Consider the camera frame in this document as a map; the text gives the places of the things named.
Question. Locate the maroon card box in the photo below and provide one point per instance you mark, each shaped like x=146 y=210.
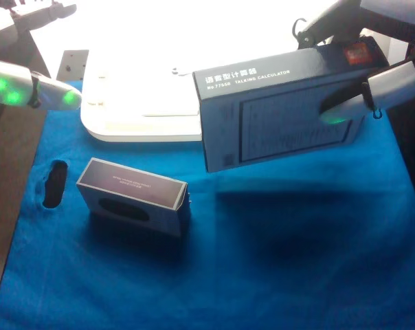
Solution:
x=135 y=192

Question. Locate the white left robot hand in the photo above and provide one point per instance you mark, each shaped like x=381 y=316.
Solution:
x=11 y=82

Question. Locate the navy calculator box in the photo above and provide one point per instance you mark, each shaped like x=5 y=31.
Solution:
x=279 y=113

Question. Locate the blue table cloth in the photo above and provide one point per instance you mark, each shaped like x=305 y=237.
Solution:
x=228 y=258

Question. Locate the grey metal plate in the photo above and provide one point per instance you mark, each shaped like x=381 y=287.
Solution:
x=73 y=65

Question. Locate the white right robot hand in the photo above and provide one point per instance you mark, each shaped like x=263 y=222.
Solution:
x=393 y=86

